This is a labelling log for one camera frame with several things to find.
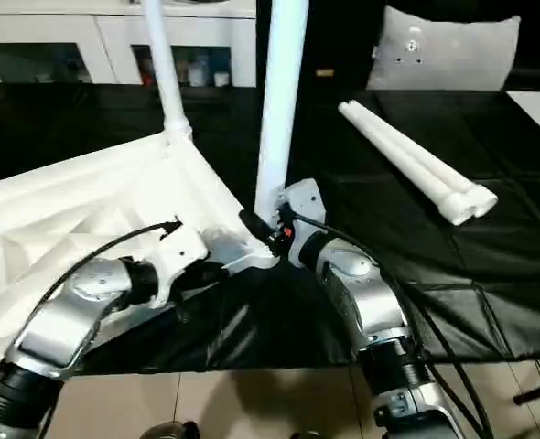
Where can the white plastic table leg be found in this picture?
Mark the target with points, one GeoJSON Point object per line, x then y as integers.
{"type": "Point", "coordinates": [279, 101]}
{"type": "Point", "coordinates": [398, 155]}
{"type": "Point", "coordinates": [426, 154]}
{"type": "Point", "coordinates": [165, 64]}

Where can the white plastic table top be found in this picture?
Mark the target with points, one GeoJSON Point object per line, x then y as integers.
{"type": "Point", "coordinates": [69, 210]}

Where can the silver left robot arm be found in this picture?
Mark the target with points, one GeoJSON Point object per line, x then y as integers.
{"type": "Point", "coordinates": [59, 320]}

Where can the black work mat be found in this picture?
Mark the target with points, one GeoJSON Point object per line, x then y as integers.
{"type": "Point", "coordinates": [453, 274]}

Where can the white cabinet with glass doors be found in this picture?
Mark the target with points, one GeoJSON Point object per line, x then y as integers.
{"type": "Point", "coordinates": [69, 41]}

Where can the black stand foot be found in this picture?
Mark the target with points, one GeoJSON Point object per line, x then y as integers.
{"type": "Point", "coordinates": [537, 393]}

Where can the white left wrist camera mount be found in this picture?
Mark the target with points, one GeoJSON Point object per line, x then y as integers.
{"type": "Point", "coordinates": [180, 256]}

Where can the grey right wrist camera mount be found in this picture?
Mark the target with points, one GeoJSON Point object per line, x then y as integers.
{"type": "Point", "coordinates": [302, 201]}

